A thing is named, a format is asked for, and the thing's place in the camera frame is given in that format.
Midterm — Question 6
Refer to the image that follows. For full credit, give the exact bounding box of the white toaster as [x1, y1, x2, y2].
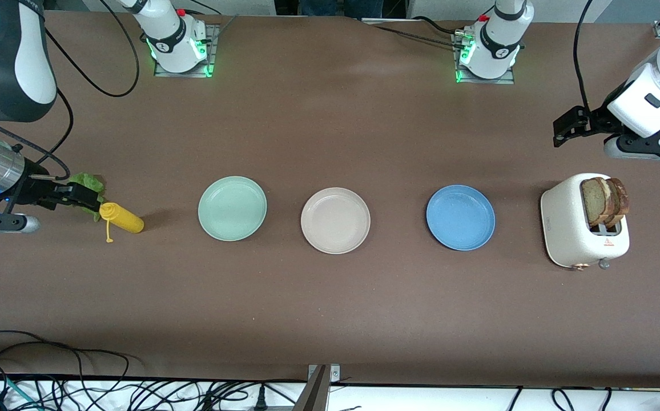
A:
[540, 173, 631, 270]

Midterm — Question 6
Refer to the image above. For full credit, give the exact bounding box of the beige plate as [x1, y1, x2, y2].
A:
[300, 187, 371, 255]

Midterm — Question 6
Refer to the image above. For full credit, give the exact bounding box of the blue plate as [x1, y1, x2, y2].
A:
[426, 184, 496, 251]

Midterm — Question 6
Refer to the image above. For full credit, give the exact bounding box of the mint green plate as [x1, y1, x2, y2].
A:
[198, 176, 268, 242]

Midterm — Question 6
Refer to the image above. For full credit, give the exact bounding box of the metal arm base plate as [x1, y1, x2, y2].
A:
[153, 23, 220, 78]
[452, 31, 517, 85]

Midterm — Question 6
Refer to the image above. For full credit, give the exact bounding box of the brown bread slice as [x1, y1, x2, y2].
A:
[580, 177, 610, 225]
[607, 178, 630, 229]

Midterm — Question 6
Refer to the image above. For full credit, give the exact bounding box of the yellow squeeze bottle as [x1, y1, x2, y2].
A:
[99, 202, 145, 244]

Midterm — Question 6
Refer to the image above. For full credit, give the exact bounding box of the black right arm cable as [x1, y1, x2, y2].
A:
[0, 0, 140, 180]

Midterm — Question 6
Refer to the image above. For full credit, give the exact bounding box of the aluminium frame bracket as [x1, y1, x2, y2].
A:
[292, 364, 342, 411]

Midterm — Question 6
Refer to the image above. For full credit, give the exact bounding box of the teal cable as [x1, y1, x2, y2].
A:
[0, 371, 37, 411]

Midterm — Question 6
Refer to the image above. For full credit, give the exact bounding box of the green lettuce leaf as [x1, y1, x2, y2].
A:
[67, 173, 106, 220]

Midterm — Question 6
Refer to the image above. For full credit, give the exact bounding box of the black base cable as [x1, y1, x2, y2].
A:
[364, 16, 468, 47]

